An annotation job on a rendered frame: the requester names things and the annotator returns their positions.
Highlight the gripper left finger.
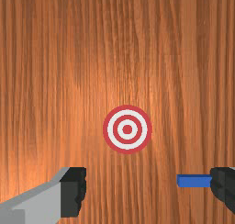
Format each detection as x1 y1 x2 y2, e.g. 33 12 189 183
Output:
0 166 87 224

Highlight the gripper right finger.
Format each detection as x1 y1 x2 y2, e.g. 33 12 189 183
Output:
209 166 235 217

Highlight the long blue stick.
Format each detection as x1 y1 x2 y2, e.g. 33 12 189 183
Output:
176 174 213 188

